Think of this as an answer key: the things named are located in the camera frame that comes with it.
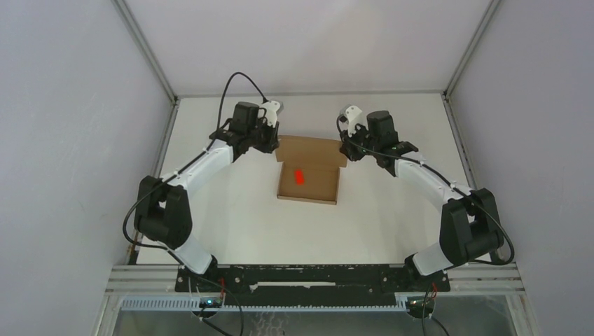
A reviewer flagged small red block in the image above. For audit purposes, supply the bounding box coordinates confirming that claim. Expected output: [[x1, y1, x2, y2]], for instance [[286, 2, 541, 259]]
[[294, 169, 305, 185]]

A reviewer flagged right green circuit board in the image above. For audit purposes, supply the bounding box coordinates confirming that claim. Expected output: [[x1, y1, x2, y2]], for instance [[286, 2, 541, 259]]
[[407, 298, 435, 311]]

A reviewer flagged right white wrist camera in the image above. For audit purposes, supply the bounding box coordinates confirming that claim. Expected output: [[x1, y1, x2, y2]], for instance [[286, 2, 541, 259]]
[[338, 105, 365, 137]]

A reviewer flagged green circuit board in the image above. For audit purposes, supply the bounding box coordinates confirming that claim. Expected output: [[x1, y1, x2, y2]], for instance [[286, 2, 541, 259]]
[[407, 298, 435, 311], [199, 298, 223, 309]]

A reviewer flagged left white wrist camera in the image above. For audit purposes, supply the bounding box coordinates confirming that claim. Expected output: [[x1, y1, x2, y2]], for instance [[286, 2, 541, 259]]
[[258, 100, 284, 128]]

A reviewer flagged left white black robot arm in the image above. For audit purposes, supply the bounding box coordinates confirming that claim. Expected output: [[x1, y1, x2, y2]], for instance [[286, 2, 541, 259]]
[[130, 100, 283, 292]]

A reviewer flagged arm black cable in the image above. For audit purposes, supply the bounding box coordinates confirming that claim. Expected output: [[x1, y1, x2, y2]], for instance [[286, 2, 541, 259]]
[[122, 71, 270, 251], [336, 115, 516, 266]]

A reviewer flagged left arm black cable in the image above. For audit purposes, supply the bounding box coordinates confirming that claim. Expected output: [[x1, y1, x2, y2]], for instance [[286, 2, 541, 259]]
[[122, 71, 270, 251]]

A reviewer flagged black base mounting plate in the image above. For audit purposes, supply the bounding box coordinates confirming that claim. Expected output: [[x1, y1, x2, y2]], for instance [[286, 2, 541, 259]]
[[174, 264, 450, 308]]

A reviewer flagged left green circuit board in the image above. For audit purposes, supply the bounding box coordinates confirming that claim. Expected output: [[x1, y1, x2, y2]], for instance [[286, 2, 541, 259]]
[[199, 298, 223, 309]]

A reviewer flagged white slotted cable duct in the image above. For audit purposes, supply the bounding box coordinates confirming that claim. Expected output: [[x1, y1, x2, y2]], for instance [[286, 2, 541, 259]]
[[120, 296, 409, 312]]

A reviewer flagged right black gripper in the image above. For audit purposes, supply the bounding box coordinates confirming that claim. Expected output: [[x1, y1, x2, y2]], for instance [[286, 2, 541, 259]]
[[339, 121, 380, 162]]

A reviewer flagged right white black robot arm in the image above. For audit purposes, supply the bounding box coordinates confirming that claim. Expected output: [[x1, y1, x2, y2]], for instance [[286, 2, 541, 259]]
[[336, 105, 513, 291]]

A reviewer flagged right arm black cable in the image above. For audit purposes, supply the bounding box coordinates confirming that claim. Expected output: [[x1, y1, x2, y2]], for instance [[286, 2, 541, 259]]
[[336, 115, 516, 266]]

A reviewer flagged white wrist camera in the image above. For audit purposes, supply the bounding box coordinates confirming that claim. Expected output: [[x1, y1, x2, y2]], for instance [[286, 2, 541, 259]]
[[338, 105, 365, 137], [258, 100, 284, 128]]

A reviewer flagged aluminium frame rail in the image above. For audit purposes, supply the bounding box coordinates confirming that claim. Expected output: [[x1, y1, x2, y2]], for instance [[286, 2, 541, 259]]
[[445, 262, 525, 296]]

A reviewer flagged brown cardboard box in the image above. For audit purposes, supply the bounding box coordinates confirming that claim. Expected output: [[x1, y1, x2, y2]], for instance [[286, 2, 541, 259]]
[[275, 135, 347, 205]]

